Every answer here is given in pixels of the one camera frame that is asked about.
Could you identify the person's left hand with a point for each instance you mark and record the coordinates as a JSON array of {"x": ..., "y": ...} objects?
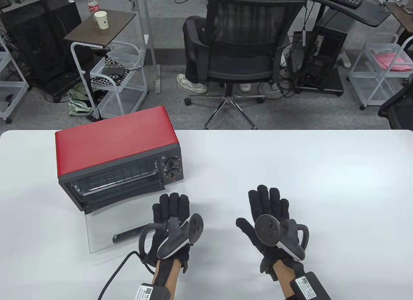
[{"x": 176, "y": 206}]

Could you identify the person's right hand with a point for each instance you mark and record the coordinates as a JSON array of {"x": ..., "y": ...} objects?
[{"x": 267, "y": 201}]

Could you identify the glass oven door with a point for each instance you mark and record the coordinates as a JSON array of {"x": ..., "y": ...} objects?
[{"x": 103, "y": 229}]

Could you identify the red toaster oven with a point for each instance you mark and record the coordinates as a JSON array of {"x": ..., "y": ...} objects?
[{"x": 113, "y": 135}]

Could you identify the person's right forearm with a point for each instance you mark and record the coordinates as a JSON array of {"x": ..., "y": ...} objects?
[{"x": 285, "y": 280}]

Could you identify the person's left forearm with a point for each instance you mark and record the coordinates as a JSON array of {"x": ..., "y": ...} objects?
[{"x": 166, "y": 277}]

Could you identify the black oven knob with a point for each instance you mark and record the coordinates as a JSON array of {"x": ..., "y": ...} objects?
[
  {"x": 174, "y": 173},
  {"x": 173, "y": 161}
]

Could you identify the black handheld controller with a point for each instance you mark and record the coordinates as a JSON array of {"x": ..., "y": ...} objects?
[
  {"x": 176, "y": 238},
  {"x": 274, "y": 230}
]

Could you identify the checkered cloth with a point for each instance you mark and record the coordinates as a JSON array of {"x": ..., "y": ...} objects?
[{"x": 111, "y": 81}]

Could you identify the green bag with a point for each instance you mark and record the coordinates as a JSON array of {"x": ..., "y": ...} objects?
[{"x": 77, "y": 103}]

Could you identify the black computer tower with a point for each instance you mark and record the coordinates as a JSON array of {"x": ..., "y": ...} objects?
[{"x": 326, "y": 54}]

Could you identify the black mesh office chair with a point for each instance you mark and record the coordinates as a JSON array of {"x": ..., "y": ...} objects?
[{"x": 245, "y": 38}]

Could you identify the white desk leg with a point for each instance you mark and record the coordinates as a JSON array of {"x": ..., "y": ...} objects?
[{"x": 151, "y": 38}]

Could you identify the pink cloth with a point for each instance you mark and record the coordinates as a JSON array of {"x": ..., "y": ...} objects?
[{"x": 392, "y": 62}]

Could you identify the brown top side table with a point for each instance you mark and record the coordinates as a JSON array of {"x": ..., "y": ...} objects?
[{"x": 100, "y": 29}]

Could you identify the white paper cup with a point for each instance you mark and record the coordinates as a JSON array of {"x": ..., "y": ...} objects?
[{"x": 102, "y": 20}]

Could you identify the black keyboard tray desk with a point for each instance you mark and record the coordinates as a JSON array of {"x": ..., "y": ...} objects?
[{"x": 364, "y": 14}]

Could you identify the large black case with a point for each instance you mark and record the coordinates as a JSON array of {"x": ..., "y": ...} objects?
[{"x": 42, "y": 42}]

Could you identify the clear plastic bottle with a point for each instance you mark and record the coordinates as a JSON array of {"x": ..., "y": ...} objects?
[{"x": 92, "y": 3}]

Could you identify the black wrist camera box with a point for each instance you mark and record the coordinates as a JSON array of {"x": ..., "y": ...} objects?
[
  {"x": 151, "y": 293},
  {"x": 309, "y": 287}
]

